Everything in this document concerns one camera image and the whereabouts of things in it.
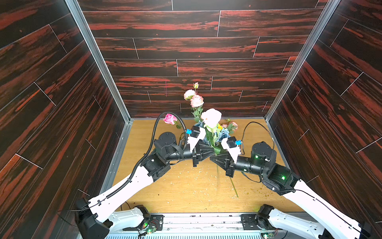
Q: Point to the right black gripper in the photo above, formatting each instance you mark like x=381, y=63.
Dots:
x=230, y=167

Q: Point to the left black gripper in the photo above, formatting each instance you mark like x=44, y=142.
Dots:
x=194, y=155

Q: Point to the pale pink flower stem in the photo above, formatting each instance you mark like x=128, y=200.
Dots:
x=231, y=127

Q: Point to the single magenta rose stem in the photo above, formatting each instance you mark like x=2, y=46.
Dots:
x=171, y=119

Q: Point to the pink peony flower stem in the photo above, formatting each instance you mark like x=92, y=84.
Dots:
x=196, y=101

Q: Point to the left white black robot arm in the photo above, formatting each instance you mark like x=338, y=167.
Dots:
x=98, y=216

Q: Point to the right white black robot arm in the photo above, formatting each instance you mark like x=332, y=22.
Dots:
x=329, y=222

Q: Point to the blue rose bouquet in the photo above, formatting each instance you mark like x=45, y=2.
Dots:
x=214, y=135

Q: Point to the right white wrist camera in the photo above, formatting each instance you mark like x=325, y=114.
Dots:
x=232, y=145

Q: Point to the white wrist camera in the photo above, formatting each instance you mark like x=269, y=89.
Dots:
x=195, y=134
x=232, y=145

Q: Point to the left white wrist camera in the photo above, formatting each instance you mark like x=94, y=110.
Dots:
x=195, y=134

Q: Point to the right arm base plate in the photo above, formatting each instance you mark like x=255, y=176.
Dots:
x=253, y=222

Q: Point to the front aluminium rail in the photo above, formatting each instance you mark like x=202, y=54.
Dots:
x=216, y=224

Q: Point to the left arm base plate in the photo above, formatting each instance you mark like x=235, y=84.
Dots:
x=155, y=223

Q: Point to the right aluminium frame post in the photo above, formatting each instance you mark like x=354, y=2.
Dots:
x=317, y=30

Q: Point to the aluminium frame post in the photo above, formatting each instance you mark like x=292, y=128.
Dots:
x=317, y=30
x=90, y=41

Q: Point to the left aluminium frame post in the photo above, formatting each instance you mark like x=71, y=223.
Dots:
x=90, y=41

